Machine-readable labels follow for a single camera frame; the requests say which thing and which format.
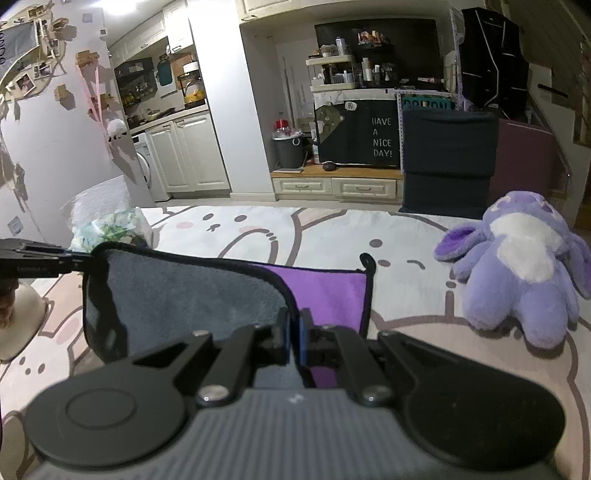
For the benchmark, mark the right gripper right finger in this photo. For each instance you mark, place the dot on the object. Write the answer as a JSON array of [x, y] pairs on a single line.
[[343, 350]]

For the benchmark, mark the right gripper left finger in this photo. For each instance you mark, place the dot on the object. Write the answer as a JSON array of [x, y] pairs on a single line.
[[247, 350]]

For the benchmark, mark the grey purple microfiber towel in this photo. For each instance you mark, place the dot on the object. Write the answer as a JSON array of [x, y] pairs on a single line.
[[136, 299]]

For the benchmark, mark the cartoon bunny rug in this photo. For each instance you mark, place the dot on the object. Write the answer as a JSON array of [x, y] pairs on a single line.
[[355, 268]]

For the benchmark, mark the floral tissue pack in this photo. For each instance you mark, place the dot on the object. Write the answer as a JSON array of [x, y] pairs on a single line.
[[124, 226]]

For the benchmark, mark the white washing machine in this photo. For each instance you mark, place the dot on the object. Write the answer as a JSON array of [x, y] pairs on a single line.
[[148, 166]]

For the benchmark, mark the white drawer bench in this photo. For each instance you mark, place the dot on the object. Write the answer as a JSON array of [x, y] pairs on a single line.
[[344, 184]]

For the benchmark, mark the white kitchen cabinet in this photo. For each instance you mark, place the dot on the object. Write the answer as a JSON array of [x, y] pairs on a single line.
[[187, 155]]

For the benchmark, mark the purple plush toy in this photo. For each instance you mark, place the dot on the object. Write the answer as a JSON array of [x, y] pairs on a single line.
[[520, 261]]

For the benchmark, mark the black have a nice day cloth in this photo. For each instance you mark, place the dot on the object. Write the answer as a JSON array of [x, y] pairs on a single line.
[[359, 133]]

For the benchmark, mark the dark folded floor chair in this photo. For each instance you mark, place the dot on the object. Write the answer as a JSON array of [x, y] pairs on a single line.
[[449, 158]]

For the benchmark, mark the poison sign crate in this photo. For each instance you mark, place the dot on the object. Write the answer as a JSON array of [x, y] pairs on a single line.
[[427, 99]]

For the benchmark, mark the white storage rack shelf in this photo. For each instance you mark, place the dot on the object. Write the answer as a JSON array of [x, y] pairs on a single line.
[[331, 73]]

